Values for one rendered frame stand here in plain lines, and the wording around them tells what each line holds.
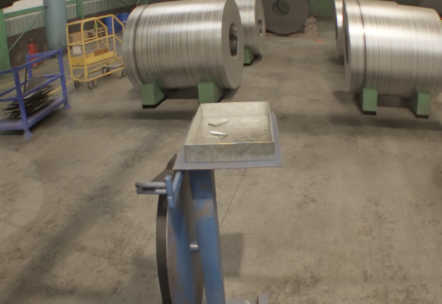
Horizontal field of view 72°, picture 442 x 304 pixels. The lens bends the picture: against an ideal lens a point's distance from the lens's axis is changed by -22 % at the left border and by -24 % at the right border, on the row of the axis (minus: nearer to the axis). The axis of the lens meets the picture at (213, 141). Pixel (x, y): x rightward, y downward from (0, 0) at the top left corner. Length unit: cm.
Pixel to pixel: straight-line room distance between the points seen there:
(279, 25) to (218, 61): 627
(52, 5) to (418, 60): 1099
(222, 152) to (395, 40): 343
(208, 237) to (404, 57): 342
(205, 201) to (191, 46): 332
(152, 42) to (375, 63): 260
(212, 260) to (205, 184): 29
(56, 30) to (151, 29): 830
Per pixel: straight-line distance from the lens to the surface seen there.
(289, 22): 1038
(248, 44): 663
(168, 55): 443
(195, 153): 97
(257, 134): 111
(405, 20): 436
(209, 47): 426
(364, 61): 413
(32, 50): 1168
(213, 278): 131
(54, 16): 1258
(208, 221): 115
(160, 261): 99
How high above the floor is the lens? 143
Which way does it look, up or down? 23 degrees down
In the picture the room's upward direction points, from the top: 5 degrees counter-clockwise
